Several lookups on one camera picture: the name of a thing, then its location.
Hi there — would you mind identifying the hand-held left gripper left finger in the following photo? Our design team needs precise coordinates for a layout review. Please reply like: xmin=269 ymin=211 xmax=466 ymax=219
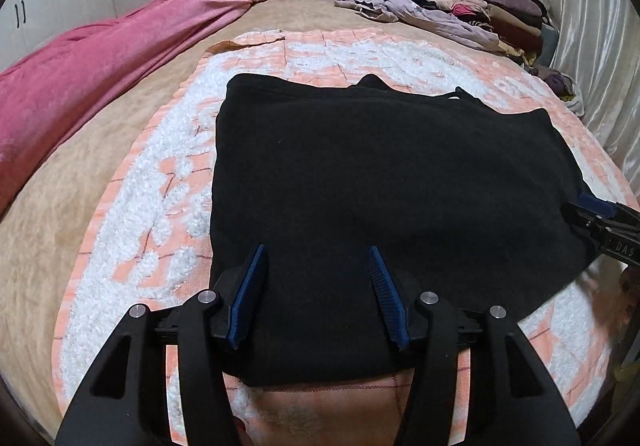
xmin=54 ymin=244 xmax=270 ymax=446

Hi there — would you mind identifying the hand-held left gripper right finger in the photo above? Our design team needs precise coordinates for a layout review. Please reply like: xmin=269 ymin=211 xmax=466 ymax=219
xmin=368 ymin=246 xmax=583 ymax=446

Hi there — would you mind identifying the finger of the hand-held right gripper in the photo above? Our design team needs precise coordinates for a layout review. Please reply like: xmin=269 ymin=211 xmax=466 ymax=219
xmin=560 ymin=192 xmax=640 ymax=257

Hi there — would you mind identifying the black shirt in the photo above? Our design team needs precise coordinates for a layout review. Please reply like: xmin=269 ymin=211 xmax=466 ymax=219
xmin=210 ymin=72 xmax=599 ymax=388

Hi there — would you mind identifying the bag of clothes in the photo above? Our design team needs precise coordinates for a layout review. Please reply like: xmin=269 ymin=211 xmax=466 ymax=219
xmin=531 ymin=66 xmax=587 ymax=123

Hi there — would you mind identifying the pile of folded clothes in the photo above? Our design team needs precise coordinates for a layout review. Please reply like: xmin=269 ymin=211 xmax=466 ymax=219
xmin=420 ymin=0 xmax=552 ymax=68

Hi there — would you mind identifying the person's right hand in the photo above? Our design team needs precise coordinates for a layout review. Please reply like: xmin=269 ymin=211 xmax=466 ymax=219
xmin=617 ymin=266 xmax=640 ymax=327

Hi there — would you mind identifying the pink and white fluffy blanket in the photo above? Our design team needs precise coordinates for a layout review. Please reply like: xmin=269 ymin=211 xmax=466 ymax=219
xmin=52 ymin=28 xmax=640 ymax=446

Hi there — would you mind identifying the beige bed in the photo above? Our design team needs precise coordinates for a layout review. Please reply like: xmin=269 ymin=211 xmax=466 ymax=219
xmin=0 ymin=0 xmax=531 ymax=427

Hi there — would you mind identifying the white shiny curtain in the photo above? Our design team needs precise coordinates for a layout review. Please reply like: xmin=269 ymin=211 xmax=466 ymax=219
xmin=545 ymin=0 xmax=640 ymax=177

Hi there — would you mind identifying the lilac garment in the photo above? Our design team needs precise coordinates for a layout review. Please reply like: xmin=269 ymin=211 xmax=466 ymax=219
xmin=333 ymin=0 xmax=502 ymax=53

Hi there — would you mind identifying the pink quilt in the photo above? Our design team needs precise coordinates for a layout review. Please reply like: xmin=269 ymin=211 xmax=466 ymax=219
xmin=0 ymin=0 xmax=284 ymax=218

